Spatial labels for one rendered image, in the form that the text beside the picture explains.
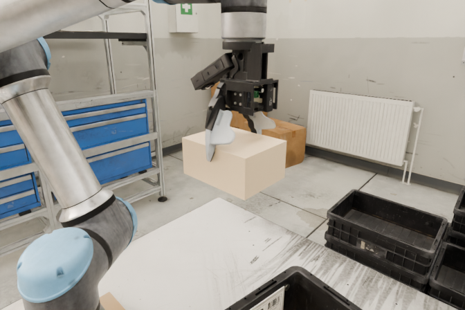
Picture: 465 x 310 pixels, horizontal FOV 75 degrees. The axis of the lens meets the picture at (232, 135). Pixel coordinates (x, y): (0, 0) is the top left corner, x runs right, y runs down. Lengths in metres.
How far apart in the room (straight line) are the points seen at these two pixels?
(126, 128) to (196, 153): 1.78
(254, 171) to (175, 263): 0.49
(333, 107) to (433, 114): 0.88
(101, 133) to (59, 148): 1.57
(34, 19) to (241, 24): 0.28
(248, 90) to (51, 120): 0.40
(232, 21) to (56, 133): 0.41
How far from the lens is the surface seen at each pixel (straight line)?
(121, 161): 2.37
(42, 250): 0.65
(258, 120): 0.59
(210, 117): 0.51
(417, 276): 1.38
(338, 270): 0.95
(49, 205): 2.27
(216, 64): 0.54
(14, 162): 2.13
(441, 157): 3.28
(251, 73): 0.50
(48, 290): 0.61
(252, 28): 0.50
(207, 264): 0.92
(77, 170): 0.69
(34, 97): 0.69
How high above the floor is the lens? 1.30
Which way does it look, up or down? 18 degrees down
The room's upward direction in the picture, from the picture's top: straight up
